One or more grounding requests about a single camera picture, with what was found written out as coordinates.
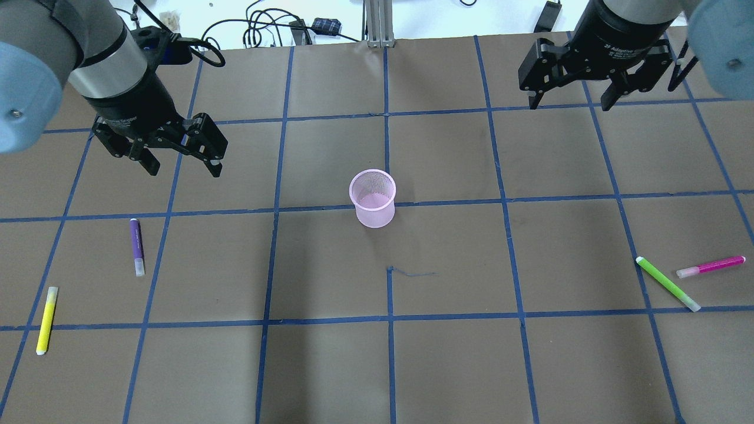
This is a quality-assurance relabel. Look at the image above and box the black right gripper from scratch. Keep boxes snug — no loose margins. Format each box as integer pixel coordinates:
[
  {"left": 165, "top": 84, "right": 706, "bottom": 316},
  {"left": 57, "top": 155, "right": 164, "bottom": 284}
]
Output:
[{"left": 518, "top": 1, "right": 675, "bottom": 112}]

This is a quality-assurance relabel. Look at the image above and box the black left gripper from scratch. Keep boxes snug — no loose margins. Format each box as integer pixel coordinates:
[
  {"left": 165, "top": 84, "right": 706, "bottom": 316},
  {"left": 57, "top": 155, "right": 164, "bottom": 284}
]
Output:
[{"left": 87, "top": 75, "right": 229, "bottom": 178}]

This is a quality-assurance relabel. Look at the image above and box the purple pen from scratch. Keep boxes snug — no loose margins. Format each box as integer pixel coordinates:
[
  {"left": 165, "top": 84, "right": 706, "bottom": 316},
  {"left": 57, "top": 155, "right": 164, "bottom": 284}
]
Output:
[{"left": 129, "top": 219, "right": 145, "bottom": 277}]

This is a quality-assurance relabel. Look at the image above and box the pink pen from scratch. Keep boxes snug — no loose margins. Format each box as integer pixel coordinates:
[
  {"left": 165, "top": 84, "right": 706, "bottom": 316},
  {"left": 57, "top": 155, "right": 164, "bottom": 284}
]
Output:
[{"left": 676, "top": 256, "right": 746, "bottom": 279}]

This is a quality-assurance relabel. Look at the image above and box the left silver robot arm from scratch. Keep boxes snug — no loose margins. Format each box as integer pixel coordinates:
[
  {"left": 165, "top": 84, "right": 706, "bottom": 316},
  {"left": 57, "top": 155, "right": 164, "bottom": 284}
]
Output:
[{"left": 1, "top": 1, "right": 228, "bottom": 177}]

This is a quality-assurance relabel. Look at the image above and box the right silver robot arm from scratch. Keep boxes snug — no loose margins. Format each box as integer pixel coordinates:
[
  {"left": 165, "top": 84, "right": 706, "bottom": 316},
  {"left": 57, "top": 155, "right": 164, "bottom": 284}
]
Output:
[{"left": 518, "top": 1, "right": 753, "bottom": 111}]

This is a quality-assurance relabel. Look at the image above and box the pink mesh cup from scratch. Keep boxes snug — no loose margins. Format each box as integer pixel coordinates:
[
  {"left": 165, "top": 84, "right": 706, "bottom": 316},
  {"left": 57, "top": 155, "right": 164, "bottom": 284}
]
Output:
[{"left": 348, "top": 169, "right": 396, "bottom": 228}]

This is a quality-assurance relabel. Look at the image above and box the black power adapter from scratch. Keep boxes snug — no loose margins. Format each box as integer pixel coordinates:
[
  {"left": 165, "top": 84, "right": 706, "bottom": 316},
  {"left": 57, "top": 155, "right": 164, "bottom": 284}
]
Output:
[{"left": 533, "top": 1, "right": 562, "bottom": 33}]

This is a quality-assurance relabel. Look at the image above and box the yellow highlighter pen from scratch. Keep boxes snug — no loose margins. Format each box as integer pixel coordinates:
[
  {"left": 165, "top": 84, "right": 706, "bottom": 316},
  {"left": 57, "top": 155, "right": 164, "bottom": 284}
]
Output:
[{"left": 35, "top": 286, "right": 58, "bottom": 355}]

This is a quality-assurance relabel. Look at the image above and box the brown paper table mat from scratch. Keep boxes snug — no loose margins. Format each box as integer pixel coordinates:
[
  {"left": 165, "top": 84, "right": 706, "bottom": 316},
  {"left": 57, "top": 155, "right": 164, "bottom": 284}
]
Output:
[{"left": 1, "top": 34, "right": 752, "bottom": 423}]

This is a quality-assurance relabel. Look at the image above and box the green highlighter pen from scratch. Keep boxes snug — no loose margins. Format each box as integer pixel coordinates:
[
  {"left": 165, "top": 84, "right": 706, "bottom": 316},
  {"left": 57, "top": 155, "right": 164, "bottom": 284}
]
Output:
[{"left": 634, "top": 257, "right": 701, "bottom": 312}]

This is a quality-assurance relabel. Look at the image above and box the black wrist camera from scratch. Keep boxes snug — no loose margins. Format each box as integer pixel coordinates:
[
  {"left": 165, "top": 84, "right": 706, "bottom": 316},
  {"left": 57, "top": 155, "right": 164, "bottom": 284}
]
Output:
[{"left": 130, "top": 26, "right": 192, "bottom": 70}]

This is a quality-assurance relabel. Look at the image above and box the black cable bundle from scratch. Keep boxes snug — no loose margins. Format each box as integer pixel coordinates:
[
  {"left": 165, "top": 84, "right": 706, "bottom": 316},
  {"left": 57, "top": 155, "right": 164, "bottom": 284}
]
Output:
[{"left": 194, "top": 0, "right": 361, "bottom": 67}]

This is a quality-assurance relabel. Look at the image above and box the aluminium frame post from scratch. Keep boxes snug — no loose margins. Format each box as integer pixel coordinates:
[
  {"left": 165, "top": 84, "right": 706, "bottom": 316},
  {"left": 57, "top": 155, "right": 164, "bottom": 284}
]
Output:
[{"left": 362, "top": 1, "right": 395, "bottom": 48}]

